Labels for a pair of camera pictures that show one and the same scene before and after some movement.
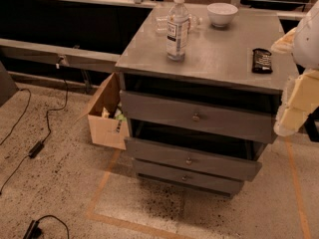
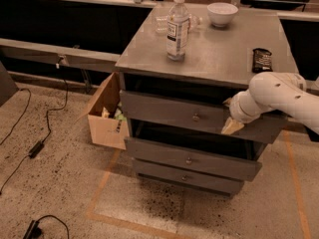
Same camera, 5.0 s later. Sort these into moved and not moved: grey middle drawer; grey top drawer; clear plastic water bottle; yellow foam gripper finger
Moved: yellow foam gripper finger
Not moved: clear plastic water bottle; grey middle drawer; grey top drawer
